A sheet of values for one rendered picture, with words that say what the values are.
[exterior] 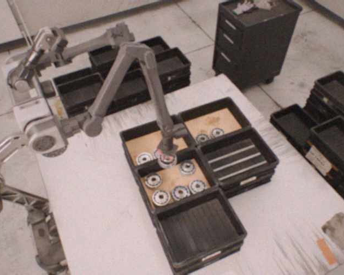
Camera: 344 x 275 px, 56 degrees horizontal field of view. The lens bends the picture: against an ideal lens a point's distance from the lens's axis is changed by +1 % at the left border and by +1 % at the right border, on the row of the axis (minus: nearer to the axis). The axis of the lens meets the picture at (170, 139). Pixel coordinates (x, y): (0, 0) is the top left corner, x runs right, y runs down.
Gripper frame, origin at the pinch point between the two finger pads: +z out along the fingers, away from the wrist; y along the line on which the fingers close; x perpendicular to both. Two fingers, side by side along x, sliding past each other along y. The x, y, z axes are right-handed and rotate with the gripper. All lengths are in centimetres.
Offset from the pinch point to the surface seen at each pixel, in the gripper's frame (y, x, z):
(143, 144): 24.2, -15.6, 22.0
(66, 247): 35, 58, 36
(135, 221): 7.5, 28.2, 34.6
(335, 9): -77, -363, 87
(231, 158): -31.1, -28.4, 20.4
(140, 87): 78, -105, 68
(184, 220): -20.5, 21.5, 20.8
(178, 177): -6.5, -2.1, 21.1
